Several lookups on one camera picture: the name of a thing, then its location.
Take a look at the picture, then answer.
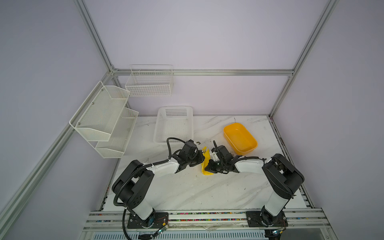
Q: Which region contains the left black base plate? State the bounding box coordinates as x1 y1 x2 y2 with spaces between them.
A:
126 212 169 229

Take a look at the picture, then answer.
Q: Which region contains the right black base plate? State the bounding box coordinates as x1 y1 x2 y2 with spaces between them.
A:
246 211 288 228

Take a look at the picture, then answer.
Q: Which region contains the yellow plastic tub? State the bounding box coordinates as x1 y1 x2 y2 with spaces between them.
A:
223 123 258 156

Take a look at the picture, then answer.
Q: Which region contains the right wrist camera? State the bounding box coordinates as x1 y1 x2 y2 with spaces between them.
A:
210 151 220 162

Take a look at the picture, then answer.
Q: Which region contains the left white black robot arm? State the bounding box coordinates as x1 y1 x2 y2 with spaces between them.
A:
112 138 205 222

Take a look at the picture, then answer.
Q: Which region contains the white plastic perforated basket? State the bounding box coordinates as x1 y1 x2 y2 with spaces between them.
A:
153 106 194 144

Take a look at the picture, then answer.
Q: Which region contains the lower white mesh shelf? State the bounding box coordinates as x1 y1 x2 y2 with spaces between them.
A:
96 108 139 159

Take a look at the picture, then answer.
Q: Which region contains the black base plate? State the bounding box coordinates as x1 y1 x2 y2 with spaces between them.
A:
126 212 169 229
246 211 288 228

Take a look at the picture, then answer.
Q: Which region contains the left black corrugated cable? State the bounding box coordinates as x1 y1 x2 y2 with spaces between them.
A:
112 137 187 240

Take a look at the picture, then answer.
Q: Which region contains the aluminium front rail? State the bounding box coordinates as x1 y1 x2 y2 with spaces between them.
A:
83 208 331 232

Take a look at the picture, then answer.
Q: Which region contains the white wire wall basket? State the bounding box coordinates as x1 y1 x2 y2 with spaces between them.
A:
125 65 174 97

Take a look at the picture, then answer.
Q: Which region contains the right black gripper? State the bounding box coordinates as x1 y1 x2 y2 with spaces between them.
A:
203 159 226 173

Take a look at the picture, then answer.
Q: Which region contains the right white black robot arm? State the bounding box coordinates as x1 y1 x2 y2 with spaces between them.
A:
202 146 305 227

